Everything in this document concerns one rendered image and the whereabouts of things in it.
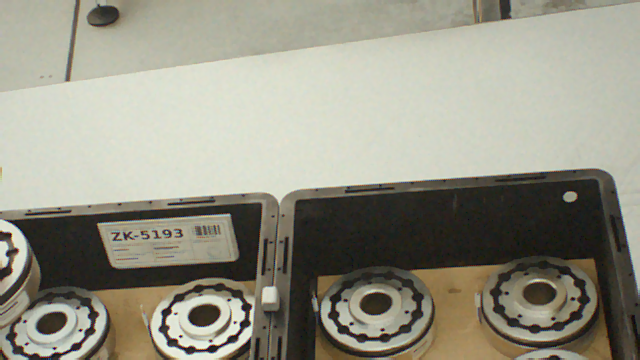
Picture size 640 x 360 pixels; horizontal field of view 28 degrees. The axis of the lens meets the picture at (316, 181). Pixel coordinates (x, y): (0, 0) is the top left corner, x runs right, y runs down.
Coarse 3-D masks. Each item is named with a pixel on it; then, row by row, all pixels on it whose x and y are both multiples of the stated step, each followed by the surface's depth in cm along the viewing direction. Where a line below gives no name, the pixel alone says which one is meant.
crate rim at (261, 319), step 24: (264, 192) 117; (0, 216) 119; (24, 216) 119; (48, 216) 118; (72, 216) 118; (96, 216) 118; (120, 216) 118; (264, 216) 114; (264, 240) 112; (264, 264) 112; (264, 312) 106; (264, 336) 104
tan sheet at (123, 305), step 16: (128, 288) 124; (144, 288) 124; (160, 288) 123; (176, 288) 123; (112, 304) 123; (128, 304) 122; (144, 304) 122; (112, 320) 121; (128, 320) 121; (128, 336) 119; (144, 336) 119; (0, 352) 120; (128, 352) 118; (144, 352) 118
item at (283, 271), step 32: (320, 192) 116; (352, 192) 116; (384, 192) 115; (416, 192) 115; (448, 192) 114; (608, 192) 111; (288, 224) 113; (608, 224) 108; (288, 256) 110; (288, 288) 108; (288, 320) 105
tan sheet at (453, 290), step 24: (576, 264) 119; (432, 288) 119; (456, 288) 119; (480, 288) 118; (456, 312) 116; (480, 312) 116; (600, 312) 114; (456, 336) 114; (480, 336) 114; (600, 336) 112
